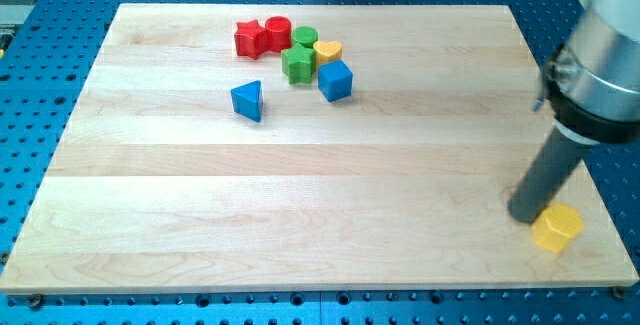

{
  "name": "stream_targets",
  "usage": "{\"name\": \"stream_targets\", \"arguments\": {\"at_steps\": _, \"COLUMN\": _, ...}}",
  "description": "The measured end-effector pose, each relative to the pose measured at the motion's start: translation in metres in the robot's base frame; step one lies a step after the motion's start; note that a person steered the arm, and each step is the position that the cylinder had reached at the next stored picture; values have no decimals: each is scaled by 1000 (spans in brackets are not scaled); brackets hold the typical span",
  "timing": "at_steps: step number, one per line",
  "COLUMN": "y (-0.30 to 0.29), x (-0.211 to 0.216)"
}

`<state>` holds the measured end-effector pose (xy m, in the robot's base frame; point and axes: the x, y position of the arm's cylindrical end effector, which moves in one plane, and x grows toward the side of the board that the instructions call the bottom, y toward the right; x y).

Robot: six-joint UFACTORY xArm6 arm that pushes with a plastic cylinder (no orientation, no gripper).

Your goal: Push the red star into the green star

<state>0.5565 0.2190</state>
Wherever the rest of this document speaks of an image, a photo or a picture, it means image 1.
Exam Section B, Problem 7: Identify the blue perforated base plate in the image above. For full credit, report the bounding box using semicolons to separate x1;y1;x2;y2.
1;0;639;324

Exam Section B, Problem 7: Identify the yellow heart block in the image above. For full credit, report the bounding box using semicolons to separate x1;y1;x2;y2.
313;40;343;68

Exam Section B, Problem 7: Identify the yellow hexagon block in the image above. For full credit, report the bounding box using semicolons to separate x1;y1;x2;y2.
531;203;584;254

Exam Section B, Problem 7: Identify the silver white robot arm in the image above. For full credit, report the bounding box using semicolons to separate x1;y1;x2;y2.
508;0;639;223

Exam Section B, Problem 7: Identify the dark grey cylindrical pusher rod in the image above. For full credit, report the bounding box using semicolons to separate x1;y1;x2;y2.
507;121;593;223

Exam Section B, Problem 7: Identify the blue cube block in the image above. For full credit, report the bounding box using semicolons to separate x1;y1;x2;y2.
318;60;353;102

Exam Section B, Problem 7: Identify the light wooden board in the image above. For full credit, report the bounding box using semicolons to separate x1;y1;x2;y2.
1;4;638;295

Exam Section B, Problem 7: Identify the green cylinder block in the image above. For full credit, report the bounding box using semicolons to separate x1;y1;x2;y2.
291;26;319;48

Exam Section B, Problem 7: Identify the green star block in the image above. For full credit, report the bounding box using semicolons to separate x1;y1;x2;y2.
281;43;316;84

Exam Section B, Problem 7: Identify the blue triangle block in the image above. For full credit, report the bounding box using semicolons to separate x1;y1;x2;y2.
230;80;263;122

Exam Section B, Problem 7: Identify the red star block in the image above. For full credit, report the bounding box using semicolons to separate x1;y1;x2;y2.
234;20;269;59

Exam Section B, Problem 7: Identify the red cylinder block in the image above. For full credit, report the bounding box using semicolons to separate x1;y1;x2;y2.
265;16;291;53

